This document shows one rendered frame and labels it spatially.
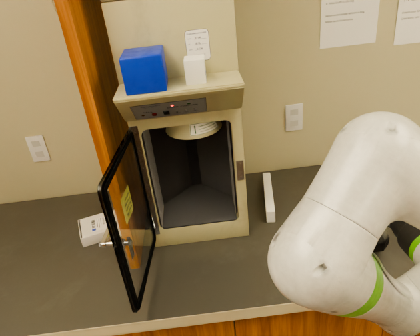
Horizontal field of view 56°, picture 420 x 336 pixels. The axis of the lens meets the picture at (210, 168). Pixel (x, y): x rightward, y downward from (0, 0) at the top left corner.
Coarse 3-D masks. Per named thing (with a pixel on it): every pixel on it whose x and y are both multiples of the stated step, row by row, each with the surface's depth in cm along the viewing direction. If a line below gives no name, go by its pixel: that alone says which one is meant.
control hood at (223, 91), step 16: (176, 80) 102; (208, 80) 99; (224, 80) 98; (240, 80) 96; (128, 96) 95; (144, 96) 94; (160, 96) 95; (176, 96) 95; (192, 96) 96; (208, 96) 97; (224, 96) 98; (240, 96) 100; (128, 112) 101
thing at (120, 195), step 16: (112, 160) 93; (128, 160) 104; (128, 176) 103; (112, 192) 90; (128, 192) 102; (112, 208) 89; (128, 208) 101; (144, 208) 116; (128, 224) 100; (144, 224) 115; (112, 240) 90; (144, 240) 114; (128, 256) 99; (144, 256) 113; (144, 272) 112; (128, 288) 97
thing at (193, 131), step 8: (168, 128) 119; (176, 128) 116; (184, 128) 115; (192, 128) 114; (200, 128) 115; (208, 128) 116; (216, 128) 118; (176, 136) 116; (184, 136) 115; (192, 136) 115; (200, 136) 115
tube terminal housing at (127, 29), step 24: (120, 0) 95; (144, 0) 94; (168, 0) 95; (192, 0) 95; (216, 0) 95; (120, 24) 97; (144, 24) 97; (168, 24) 97; (192, 24) 98; (216, 24) 98; (120, 48) 100; (168, 48) 100; (216, 48) 101; (120, 72) 103; (168, 72) 103; (216, 72) 104; (144, 120) 110; (168, 120) 110; (192, 120) 111; (216, 120) 111; (240, 120) 112; (240, 144) 115; (240, 192) 124; (240, 216) 129; (168, 240) 132; (192, 240) 132
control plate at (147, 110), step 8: (152, 104) 98; (160, 104) 98; (168, 104) 99; (176, 104) 99; (184, 104) 100; (192, 104) 101; (200, 104) 101; (136, 112) 101; (144, 112) 102; (152, 112) 102; (160, 112) 103; (184, 112) 105; (192, 112) 105
